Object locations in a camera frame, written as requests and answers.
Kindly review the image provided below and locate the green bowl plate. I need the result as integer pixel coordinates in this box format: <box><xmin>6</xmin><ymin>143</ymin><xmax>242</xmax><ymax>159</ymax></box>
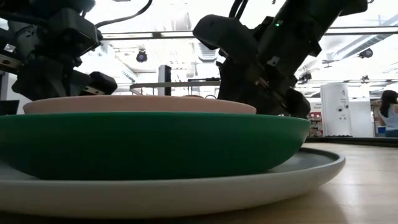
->
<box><xmin>0</xmin><ymin>111</ymin><xmax>312</xmax><ymax>181</ymax></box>

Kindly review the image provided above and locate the black ceiling spotlight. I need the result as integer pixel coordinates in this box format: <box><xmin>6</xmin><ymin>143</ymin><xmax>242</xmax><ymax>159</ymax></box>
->
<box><xmin>136</xmin><ymin>49</ymin><xmax>149</xmax><ymax>63</ymax></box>
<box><xmin>357</xmin><ymin>47</ymin><xmax>374</xmax><ymax>59</ymax></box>

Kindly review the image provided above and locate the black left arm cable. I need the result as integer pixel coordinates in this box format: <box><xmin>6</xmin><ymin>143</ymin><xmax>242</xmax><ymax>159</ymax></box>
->
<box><xmin>94</xmin><ymin>0</ymin><xmax>154</xmax><ymax>29</ymax></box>

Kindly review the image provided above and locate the large grey plate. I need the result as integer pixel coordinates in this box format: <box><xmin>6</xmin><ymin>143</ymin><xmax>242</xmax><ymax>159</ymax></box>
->
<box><xmin>0</xmin><ymin>146</ymin><xmax>346</xmax><ymax>219</ymax></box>

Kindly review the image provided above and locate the shelf with goods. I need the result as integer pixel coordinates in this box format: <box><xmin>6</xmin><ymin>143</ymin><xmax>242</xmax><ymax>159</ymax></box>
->
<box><xmin>306</xmin><ymin>111</ymin><xmax>324</xmax><ymax>138</ymax></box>

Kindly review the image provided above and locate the terracotta plate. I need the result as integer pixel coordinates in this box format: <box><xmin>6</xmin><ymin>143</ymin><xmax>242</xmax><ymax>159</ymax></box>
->
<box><xmin>22</xmin><ymin>95</ymin><xmax>257</xmax><ymax>115</ymax></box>

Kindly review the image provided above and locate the white kiosk cabinet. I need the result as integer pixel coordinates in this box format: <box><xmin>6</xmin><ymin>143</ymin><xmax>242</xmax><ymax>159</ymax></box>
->
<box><xmin>320</xmin><ymin>82</ymin><xmax>354</xmax><ymax>138</ymax></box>

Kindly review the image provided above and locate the person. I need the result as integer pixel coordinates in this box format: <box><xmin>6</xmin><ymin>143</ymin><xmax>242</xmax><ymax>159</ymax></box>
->
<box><xmin>377</xmin><ymin>90</ymin><xmax>398</xmax><ymax>138</ymax></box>

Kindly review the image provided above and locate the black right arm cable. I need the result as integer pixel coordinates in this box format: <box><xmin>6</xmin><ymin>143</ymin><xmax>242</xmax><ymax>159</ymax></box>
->
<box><xmin>228</xmin><ymin>0</ymin><xmax>249</xmax><ymax>19</ymax></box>

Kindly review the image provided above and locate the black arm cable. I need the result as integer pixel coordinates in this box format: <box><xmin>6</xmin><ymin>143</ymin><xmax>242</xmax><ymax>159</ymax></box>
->
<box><xmin>94</xmin><ymin>0</ymin><xmax>154</xmax><ymax>29</ymax></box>
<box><xmin>228</xmin><ymin>0</ymin><xmax>249</xmax><ymax>19</ymax></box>

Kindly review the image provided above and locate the silver overhead rail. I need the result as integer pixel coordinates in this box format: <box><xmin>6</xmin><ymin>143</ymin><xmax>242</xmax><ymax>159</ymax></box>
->
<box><xmin>101</xmin><ymin>26</ymin><xmax>398</xmax><ymax>41</ymax></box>

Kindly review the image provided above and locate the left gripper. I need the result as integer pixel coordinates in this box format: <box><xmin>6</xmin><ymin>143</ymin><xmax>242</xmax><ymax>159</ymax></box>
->
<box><xmin>7</xmin><ymin>8</ymin><xmax>119</xmax><ymax>101</ymax></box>

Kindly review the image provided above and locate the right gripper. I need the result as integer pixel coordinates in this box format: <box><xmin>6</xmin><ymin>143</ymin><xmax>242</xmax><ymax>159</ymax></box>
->
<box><xmin>192</xmin><ymin>13</ymin><xmax>323</xmax><ymax>119</ymax></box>

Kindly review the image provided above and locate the white black upright post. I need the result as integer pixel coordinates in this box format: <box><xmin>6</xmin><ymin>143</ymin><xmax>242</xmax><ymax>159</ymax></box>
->
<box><xmin>157</xmin><ymin>64</ymin><xmax>172</xmax><ymax>96</ymax></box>

